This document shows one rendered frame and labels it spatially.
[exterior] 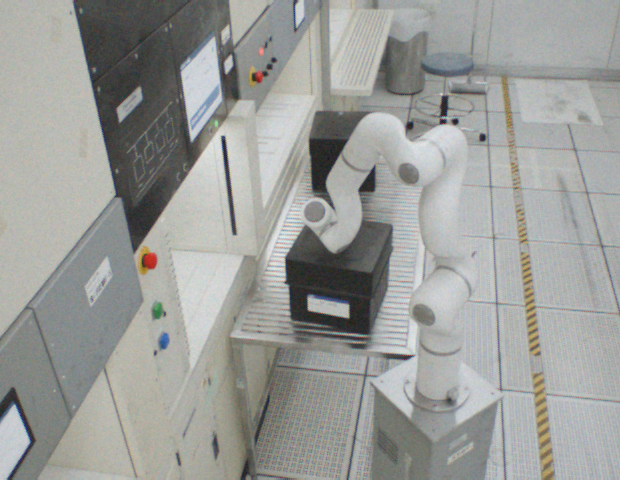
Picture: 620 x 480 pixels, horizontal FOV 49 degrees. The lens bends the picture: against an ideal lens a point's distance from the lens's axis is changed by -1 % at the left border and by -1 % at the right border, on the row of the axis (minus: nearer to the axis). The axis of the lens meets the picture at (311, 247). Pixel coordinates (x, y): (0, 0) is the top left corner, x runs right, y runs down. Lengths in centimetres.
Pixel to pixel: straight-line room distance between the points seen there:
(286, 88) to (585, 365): 200
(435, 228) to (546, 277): 222
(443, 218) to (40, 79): 96
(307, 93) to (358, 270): 175
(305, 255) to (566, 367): 160
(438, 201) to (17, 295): 97
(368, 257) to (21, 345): 123
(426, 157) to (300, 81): 215
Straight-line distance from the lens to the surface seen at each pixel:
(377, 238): 224
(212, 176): 230
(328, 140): 288
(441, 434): 199
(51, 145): 126
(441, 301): 175
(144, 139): 159
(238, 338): 228
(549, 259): 402
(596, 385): 333
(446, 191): 170
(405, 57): 581
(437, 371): 197
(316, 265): 213
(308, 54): 361
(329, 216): 191
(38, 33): 123
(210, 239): 244
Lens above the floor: 227
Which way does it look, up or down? 35 degrees down
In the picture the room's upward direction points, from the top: 3 degrees counter-clockwise
